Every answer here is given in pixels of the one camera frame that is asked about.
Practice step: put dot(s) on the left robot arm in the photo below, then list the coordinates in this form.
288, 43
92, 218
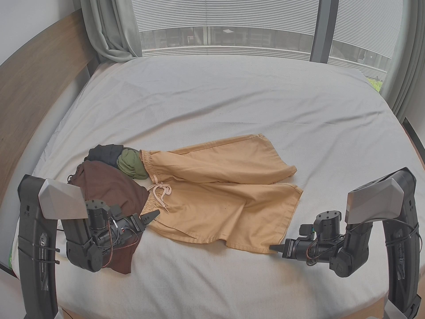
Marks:
36, 244

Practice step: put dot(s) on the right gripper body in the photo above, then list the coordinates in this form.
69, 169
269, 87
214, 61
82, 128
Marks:
295, 248

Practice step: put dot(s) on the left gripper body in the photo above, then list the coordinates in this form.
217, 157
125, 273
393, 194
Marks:
128, 229

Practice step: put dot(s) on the black garment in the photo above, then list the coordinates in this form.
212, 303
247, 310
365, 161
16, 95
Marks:
103, 153

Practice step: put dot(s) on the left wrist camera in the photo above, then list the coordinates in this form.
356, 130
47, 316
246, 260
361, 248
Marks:
115, 210

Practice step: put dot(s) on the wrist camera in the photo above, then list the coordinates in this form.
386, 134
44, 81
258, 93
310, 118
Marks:
115, 210
306, 230

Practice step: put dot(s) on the window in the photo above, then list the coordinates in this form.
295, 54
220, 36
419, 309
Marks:
232, 12

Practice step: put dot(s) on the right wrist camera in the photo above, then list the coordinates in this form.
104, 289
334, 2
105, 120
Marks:
306, 230

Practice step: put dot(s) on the grey-green curtain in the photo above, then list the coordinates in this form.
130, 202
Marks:
406, 45
106, 18

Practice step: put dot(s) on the tan shorts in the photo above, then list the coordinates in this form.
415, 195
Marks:
215, 204

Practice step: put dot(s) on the green garment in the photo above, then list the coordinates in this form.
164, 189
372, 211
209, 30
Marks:
131, 163

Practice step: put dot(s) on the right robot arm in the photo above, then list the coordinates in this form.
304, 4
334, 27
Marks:
403, 261

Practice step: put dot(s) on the bed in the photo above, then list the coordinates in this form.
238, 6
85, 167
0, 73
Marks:
232, 95

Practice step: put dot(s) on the brown shorts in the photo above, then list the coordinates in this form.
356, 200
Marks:
109, 184

